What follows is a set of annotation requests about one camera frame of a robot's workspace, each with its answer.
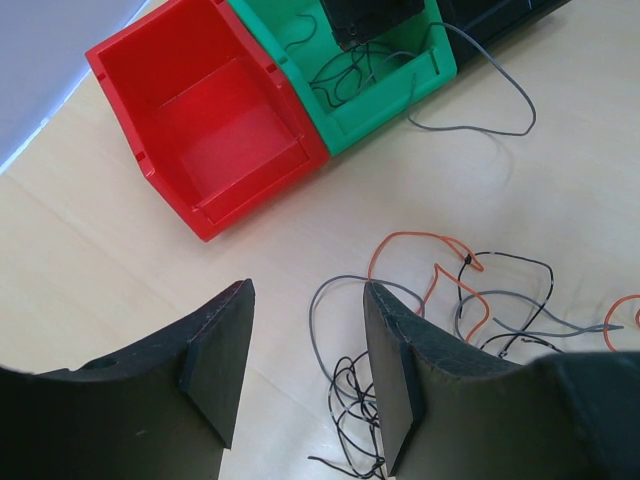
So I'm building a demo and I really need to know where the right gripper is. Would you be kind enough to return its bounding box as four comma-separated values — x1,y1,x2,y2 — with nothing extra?
320,0,438,50

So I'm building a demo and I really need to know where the black wire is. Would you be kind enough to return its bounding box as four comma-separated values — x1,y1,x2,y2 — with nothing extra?
307,252,556,479

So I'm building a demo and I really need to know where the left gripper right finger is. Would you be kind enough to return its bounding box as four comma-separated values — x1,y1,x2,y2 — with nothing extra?
363,282,639,479

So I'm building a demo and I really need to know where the green plastic bin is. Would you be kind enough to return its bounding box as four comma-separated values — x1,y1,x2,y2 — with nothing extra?
231,1,458,155

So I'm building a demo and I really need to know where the red plastic bin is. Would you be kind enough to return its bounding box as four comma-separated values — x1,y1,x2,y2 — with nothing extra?
86,0,330,241

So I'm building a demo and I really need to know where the black plastic bin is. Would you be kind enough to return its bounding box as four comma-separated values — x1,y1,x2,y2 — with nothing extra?
435,0,569,49

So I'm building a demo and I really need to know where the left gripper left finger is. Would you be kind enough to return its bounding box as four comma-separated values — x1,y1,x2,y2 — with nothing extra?
1,279,255,479

